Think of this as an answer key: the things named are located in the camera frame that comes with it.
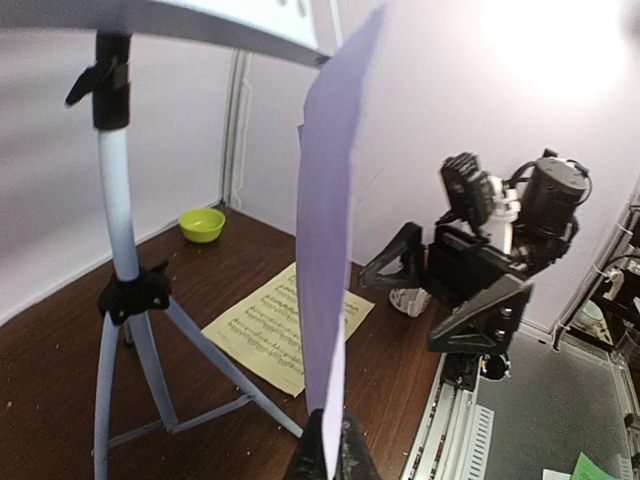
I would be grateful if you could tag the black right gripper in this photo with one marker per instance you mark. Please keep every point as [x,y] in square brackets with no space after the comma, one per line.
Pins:
[486,291]

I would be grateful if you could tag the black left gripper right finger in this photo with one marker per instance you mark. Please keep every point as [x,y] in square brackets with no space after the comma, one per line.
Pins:
[355,461]

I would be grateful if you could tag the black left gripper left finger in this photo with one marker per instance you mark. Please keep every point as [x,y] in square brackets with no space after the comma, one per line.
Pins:
[307,461]

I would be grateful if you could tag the white folding music stand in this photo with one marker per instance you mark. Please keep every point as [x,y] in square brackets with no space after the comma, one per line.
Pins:
[283,30]

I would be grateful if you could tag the purple sheet music page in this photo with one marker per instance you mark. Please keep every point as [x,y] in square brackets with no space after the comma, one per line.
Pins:
[332,113]

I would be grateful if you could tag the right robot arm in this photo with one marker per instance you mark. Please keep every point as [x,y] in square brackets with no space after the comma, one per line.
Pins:
[550,190]

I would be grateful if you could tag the yellow sheet music page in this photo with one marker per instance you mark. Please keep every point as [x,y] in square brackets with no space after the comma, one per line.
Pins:
[262,333]

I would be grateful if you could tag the green bowl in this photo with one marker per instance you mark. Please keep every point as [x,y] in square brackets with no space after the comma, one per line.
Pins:
[202,225]

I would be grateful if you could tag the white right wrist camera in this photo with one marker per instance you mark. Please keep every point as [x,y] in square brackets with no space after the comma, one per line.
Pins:
[486,203]

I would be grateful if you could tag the aluminium front rail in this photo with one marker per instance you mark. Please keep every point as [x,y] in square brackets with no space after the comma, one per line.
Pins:
[454,436]

